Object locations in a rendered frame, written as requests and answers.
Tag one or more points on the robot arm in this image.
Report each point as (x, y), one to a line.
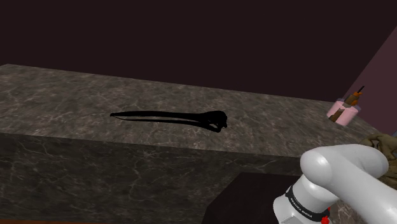
(341, 173)

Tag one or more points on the pink candle with brown topping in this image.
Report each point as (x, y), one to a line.
(343, 110)

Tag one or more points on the crumpled olive cloth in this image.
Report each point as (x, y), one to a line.
(386, 145)

